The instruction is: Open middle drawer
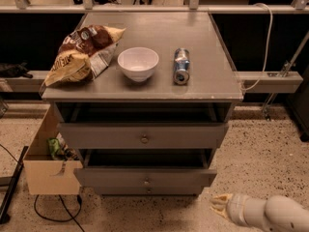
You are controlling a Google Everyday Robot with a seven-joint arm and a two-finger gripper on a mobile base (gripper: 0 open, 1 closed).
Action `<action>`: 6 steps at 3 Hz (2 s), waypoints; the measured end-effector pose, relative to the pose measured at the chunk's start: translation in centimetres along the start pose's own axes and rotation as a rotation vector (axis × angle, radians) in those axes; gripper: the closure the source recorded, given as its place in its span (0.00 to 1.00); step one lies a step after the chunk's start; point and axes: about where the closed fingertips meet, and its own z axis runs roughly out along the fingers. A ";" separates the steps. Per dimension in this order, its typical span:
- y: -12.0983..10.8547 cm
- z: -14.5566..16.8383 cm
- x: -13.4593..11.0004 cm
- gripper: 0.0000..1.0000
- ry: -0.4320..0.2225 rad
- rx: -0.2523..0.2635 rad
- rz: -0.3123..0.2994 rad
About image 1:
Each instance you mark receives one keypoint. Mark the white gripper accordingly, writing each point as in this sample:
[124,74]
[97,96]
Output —
[236,207]

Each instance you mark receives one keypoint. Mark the grey drawer cabinet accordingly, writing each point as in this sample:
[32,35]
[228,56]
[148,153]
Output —
[209,96]

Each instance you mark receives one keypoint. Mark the blue soda can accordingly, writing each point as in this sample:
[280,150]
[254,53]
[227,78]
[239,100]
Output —
[181,66]

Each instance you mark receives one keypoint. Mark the white bowl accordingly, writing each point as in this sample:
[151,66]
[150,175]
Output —
[138,63]

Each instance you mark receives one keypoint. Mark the green snack packet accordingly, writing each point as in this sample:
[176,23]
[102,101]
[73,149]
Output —
[54,147]

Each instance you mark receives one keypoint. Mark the cardboard box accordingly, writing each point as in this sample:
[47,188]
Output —
[45,175]

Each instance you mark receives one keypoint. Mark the brown yellow chip bag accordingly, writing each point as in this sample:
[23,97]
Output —
[84,54]

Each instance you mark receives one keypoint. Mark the black bar on floor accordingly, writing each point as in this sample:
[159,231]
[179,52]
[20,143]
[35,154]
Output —
[9,184]

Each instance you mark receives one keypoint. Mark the black object on rail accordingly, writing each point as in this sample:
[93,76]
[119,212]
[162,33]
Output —
[14,70]

